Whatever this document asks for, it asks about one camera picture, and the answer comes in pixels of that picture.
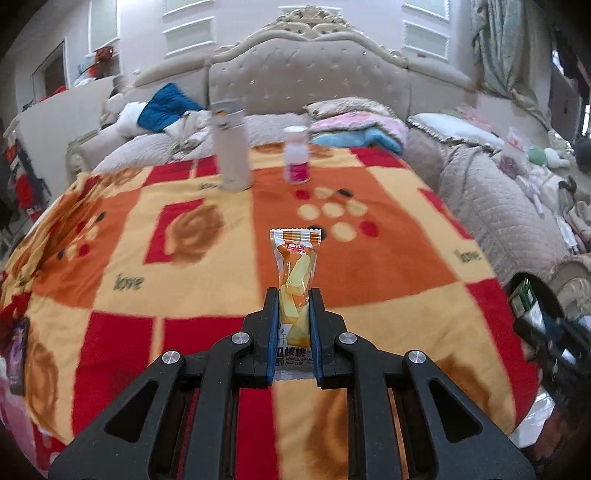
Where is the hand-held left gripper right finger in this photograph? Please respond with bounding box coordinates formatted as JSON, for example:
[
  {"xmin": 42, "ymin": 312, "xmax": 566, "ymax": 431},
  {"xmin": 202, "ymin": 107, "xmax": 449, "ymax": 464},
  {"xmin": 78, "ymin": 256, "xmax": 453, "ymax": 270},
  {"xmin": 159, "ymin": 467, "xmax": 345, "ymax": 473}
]
[{"xmin": 308, "ymin": 286, "xmax": 536, "ymax": 480}]

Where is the pink folded blanket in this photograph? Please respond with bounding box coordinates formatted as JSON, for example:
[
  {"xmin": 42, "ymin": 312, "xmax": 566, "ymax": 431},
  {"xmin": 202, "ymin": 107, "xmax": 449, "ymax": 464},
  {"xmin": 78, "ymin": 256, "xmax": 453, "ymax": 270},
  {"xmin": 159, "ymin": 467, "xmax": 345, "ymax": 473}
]
[{"xmin": 308, "ymin": 111, "xmax": 409, "ymax": 144}]

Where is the quilted beige sofa cover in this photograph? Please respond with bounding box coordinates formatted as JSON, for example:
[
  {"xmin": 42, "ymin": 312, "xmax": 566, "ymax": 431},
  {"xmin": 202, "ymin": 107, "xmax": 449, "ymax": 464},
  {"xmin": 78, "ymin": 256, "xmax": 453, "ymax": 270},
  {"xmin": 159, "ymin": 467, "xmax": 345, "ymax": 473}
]
[
  {"xmin": 406, "ymin": 131, "xmax": 467, "ymax": 217},
  {"xmin": 436, "ymin": 148, "xmax": 573, "ymax": 287}
]

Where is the black jacket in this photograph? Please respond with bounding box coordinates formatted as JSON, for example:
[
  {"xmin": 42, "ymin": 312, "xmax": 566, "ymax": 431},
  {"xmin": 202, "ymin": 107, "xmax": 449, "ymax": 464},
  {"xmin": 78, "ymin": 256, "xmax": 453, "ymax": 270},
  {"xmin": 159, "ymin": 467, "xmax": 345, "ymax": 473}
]
[{"xmin": 551, "ymin": 30, "xmax": 585, "ymax": 81}]

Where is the blue folded blanket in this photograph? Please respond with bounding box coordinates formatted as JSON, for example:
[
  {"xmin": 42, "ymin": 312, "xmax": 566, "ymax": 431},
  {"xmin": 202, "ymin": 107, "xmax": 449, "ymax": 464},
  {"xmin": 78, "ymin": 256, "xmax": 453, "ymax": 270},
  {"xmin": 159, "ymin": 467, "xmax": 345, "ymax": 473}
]
[{"xmin": 314, "ymin": 129, "xmax": 404, "ymax": 155}]

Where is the orange snack packet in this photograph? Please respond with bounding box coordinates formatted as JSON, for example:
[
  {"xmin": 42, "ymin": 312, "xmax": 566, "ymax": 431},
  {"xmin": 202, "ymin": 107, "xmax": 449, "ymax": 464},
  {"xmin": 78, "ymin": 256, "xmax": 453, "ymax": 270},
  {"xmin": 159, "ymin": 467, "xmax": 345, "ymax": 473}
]
[{"xmin": 269, "ymin": 227, "xmax": 321, "ymax": 381}]

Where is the white plush toy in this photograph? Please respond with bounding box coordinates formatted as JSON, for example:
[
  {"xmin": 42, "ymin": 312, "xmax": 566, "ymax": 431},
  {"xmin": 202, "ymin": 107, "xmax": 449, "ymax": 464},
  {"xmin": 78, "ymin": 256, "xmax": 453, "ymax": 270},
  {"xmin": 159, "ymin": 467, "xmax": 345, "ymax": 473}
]
[{"xmin": 545, "ymin": 148, "xmax": 575, "ymax": 174}]

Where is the printed red orange blanket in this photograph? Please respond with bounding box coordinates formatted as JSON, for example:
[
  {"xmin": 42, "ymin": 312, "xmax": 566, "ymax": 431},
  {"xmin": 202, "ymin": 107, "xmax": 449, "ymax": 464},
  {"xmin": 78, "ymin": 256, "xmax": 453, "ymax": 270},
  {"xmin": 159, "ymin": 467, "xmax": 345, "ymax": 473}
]
[{"xmin": 0, "ymin": 145, "xmax": 541, "ymax": 480}]

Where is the pink printed plastic bag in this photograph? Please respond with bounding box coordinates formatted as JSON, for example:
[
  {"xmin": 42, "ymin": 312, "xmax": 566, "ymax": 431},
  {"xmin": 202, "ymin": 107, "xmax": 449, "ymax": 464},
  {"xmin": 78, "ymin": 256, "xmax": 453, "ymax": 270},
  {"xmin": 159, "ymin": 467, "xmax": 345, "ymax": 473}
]
[{"xmin": 455, "ymin": 104, "xmax": 485, "ymax": 125}]

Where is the beige tufted sofa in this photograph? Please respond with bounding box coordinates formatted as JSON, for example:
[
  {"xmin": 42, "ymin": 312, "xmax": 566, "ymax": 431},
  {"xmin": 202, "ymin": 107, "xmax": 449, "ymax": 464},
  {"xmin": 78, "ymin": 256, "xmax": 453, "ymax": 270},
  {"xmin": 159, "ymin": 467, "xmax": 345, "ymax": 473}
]
[{"xmin": 65, "ymin": 4, "xmax": 591, "ymax": 296}]

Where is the white thermos flask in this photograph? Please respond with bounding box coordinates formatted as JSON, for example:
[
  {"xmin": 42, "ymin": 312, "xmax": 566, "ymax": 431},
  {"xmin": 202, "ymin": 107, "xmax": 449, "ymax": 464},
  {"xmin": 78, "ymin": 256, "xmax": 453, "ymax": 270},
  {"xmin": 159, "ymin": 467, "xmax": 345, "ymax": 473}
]
[{"xmin": 210, "ymin": 98, "xmax": 254, "ymax": 193}]

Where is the white cabinet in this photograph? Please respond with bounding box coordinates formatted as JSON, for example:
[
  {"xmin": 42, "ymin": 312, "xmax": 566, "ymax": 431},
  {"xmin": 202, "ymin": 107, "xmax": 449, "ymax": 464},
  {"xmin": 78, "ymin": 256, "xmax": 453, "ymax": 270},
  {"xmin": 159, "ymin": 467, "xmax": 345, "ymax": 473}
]
[{"xmin": 18, "ymin": 76, "xmax": 121, "ymax": 195}]

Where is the white fluffy throw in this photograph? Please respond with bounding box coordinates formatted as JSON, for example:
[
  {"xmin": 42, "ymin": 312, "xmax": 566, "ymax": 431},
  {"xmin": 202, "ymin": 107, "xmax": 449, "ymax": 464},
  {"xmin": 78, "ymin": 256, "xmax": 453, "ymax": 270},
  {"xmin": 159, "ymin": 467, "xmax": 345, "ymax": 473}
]
[{"xmin": 92, "ymin": 113, "xmax": 315, "ymax": 174}]

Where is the red hanging garment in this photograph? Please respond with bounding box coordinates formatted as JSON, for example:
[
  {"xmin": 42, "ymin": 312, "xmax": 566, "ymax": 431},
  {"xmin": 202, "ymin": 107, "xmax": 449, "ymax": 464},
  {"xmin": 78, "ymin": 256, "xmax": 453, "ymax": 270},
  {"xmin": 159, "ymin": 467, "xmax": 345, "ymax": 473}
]
[{"xmin": 9, "ymin": 138, "xmax": 51, "ymax": 222}]

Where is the black trash bin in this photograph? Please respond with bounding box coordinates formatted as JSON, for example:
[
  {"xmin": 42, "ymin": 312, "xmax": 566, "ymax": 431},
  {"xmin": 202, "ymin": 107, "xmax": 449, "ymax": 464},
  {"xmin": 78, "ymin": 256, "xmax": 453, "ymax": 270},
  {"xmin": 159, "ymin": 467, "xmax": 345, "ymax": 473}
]
[{"xmin": 505, "ymin": 272, "xmax": 573, "ymax": 333}]

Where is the black smartphone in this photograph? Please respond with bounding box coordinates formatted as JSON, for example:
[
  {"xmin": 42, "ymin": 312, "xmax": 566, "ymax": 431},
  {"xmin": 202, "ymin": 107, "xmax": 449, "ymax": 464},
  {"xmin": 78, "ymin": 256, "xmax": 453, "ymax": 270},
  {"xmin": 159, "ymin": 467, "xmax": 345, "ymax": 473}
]
[{"xmin": 8, "ymin": 318, "xmax": 31, "ymax": 397}]

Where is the patterned cushion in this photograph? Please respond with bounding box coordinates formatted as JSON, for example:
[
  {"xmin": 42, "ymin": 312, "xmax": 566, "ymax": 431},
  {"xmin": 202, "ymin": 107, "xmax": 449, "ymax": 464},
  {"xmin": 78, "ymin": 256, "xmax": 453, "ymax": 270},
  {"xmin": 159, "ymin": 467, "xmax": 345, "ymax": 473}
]
[{"xmin": 302, "ymin": 97, "xmax": 393, "ymax": 123}]

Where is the pink label pill bottle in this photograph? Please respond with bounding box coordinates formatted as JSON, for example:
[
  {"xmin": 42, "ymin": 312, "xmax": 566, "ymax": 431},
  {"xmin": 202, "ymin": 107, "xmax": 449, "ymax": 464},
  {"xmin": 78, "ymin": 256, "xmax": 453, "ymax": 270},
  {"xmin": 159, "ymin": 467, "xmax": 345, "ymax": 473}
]
[{"xmin": 283, "ymin": 126, "xmax": 310, "ymax": 185}]

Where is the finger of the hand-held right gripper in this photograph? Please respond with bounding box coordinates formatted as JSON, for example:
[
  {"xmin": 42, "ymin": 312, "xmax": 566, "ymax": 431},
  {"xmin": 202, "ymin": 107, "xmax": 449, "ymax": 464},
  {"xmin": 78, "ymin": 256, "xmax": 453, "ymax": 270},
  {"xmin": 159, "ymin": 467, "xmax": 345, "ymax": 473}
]
[{"xmin": 512, "ymin": 302, "xmax": 583, "ymax": 358}]

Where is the floral curtain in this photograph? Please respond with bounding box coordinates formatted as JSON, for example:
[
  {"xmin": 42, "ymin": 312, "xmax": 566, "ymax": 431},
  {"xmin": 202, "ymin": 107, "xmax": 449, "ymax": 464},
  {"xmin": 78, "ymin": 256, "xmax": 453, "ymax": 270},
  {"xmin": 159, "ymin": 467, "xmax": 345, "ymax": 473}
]
[{"xmin": 471, "ymin": 0, "xmax": 555, "ymax": 100}]

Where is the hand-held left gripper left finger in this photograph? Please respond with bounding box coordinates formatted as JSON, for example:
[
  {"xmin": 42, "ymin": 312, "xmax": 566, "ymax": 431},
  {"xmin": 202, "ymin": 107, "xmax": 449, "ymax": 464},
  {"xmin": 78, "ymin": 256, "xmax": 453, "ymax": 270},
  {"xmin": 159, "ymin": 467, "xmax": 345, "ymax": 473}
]
[{"xmin": 48, "ymin": 286, "xmax": 281, "ymax": 480}]

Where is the white lace pillow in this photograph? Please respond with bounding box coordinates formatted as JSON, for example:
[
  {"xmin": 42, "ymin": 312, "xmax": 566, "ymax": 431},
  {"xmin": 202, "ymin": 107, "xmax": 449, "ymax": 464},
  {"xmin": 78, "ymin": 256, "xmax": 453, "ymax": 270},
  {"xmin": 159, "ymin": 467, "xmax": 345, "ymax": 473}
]
[{"xmin": 406, "ymin": 111, "xmax": 504, "ymax": 153}]

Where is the clear plastic bag red print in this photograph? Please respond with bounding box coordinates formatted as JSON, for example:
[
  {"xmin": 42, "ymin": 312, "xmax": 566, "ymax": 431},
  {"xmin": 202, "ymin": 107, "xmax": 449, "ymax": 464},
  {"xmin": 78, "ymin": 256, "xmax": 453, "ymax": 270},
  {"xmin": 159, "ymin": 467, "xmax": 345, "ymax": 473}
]
[{"xmin": 501, "ymin": 127, "xmax": 529, "ymax": 181}]

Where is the blue jacket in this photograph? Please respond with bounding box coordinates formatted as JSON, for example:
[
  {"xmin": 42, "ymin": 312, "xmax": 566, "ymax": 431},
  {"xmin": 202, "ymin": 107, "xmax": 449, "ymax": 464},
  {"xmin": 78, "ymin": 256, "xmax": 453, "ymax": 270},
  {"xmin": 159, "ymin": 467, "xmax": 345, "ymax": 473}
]
[{"xmin": 137, "ymin": 83, "xmax": 204, "ymax": 136}]

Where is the white garment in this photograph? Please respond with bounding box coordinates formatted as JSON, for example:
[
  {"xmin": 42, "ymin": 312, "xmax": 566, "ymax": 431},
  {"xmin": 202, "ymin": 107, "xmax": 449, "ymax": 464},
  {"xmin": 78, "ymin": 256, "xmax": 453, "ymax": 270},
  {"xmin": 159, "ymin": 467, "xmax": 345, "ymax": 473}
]
[{"xmin": 115, "ymin": 102, "xmax": 218, "ymax": 148}]

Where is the teal box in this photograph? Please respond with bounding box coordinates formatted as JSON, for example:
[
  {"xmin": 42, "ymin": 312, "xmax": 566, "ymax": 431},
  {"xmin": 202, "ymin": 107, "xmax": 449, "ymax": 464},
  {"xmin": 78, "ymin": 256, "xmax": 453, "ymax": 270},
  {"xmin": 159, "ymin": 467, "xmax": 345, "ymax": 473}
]
[{"xmin": 509, "ymin": 281, "xmax": 536, "ymax": 319}]

